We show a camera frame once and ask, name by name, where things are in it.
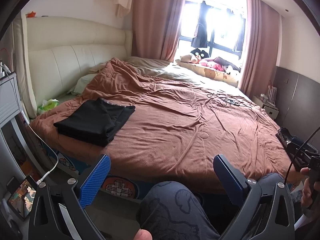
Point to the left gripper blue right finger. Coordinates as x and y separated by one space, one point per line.
232 180

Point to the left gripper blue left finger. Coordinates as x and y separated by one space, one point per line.
92 179

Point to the large black t-shirt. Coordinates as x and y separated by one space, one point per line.
95 122

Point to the person's right hand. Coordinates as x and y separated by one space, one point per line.
306 199

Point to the person's left hand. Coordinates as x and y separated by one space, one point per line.
142 235

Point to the folded black bear-print shirt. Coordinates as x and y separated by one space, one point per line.
290 143

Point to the cartoon print bed sheet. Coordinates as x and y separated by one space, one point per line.
114 185

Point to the white bedside cabinet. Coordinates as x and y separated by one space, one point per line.
263 102

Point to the person's patterned grey leg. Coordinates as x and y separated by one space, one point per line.
171 211

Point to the smartphone with lit screen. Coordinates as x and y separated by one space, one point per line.
21 200

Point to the brown bed blanket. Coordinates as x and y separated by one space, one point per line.
175 132

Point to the green tissue pack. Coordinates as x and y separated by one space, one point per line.
47 105

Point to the bear-print long cushion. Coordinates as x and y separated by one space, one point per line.
228 75

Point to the right pink curtain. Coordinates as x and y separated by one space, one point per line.
262 42

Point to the pink curtain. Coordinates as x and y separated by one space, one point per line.
262 42
156 28

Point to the plush toys pile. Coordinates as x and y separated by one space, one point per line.
201 57

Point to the beige pillow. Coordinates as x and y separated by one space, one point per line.
162 69

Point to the cream padded headboard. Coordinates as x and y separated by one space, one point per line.
52 53

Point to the hanging dark garment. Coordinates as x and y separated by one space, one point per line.
200 38

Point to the left pink curtain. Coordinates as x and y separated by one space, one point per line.
156 28

